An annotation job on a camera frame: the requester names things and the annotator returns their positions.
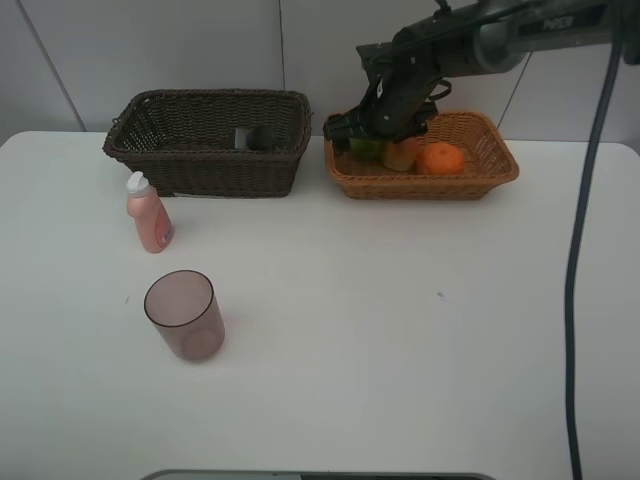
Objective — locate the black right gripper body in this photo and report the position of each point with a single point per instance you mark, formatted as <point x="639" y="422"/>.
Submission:
<point x="397" y="106"/>

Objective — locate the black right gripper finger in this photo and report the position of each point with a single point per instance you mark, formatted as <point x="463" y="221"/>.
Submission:
<point x="341" y="143"/>

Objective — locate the green mango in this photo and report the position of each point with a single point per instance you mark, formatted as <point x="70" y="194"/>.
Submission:
<point x="366" y="149"/>

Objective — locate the red yellow peach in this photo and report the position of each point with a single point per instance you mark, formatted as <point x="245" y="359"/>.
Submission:
<point x="401" y="156"/>

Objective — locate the orange tangerine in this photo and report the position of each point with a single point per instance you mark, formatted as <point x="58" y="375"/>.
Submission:
<point x="440" y="158"/>

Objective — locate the dark green pump bottle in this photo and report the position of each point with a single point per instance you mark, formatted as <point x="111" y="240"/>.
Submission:
<point x="260" y="138"/>

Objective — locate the pink bottle white cap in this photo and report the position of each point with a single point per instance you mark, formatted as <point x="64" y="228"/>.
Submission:
<point x="145" y="207"/>

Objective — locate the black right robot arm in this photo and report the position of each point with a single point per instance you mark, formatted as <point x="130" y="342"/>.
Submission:
<point x="486" y="37"/>

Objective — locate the light brown wicker basket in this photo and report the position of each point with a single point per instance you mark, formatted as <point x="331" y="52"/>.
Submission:
<point x="488" y="163"/>

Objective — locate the dark brown wicker basket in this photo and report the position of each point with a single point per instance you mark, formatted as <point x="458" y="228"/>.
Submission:
<point x="181" y="140"/>

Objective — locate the translucent purple plastic cup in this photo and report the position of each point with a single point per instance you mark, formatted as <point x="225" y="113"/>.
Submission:
<point x="183" y="308"/>

